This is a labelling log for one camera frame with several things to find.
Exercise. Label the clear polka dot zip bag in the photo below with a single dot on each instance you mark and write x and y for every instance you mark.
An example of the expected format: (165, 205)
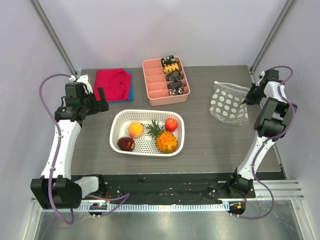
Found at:
(226, 103)

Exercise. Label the black floral rolled sock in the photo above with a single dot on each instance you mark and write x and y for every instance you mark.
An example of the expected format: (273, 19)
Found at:
(168, 60)

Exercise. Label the orange toy pineapple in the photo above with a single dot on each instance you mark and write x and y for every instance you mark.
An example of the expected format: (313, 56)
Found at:
(165, 141)

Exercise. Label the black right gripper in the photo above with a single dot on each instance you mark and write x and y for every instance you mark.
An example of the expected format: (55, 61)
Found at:
(253, 92)

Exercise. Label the white perforated plastic basket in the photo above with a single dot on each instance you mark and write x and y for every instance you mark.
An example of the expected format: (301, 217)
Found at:
(145, 145)

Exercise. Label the yellow black rolled sock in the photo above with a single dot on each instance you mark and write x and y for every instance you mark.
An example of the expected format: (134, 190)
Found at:
(169, 68)

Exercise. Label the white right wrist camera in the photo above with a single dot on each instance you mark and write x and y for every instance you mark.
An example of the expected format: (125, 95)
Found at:
(262, 75)

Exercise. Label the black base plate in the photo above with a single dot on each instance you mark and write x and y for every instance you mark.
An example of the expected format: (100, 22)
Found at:
(177, 188)

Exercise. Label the dark red apple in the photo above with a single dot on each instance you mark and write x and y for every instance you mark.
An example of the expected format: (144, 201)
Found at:
(126, 144)

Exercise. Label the bright red apple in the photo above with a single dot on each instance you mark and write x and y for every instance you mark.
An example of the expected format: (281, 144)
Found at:
(171, 125)

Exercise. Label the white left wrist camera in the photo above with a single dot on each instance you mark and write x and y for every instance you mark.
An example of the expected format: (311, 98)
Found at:
(85, 79)

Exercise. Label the yellow orange peach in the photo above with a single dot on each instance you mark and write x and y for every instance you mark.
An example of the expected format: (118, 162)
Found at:
(135, 129)

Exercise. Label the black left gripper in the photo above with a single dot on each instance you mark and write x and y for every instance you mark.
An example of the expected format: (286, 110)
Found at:
(103, 105)

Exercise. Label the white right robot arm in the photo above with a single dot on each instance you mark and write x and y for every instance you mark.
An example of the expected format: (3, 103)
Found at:
(273, 122)

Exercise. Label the blue folded cloth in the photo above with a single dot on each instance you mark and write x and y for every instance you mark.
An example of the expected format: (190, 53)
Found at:
(131, 92)

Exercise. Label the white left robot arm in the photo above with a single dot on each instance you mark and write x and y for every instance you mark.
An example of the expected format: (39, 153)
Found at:
(55, 185)

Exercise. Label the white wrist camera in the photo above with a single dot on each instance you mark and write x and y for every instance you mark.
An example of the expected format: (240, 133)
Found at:
(262, 75)
(85, 79)

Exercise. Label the dark brown rolled sock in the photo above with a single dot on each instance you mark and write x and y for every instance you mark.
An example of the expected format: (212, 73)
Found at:
(174, 76)

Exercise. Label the black patterned rolled sock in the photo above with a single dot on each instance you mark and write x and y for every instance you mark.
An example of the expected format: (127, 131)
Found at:
(175, 85)

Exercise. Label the white slotted cable duct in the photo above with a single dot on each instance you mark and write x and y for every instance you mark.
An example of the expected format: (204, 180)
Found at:
(131, 208)

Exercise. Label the magenta folded cloth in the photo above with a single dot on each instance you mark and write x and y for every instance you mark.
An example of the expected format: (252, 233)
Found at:
(116, 84)

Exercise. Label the pink divided organizer tray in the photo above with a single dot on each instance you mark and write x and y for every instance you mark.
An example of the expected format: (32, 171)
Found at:
(156, 83)

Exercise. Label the black white speckled sock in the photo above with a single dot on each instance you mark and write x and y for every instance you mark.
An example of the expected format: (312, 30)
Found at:
(176, 91)

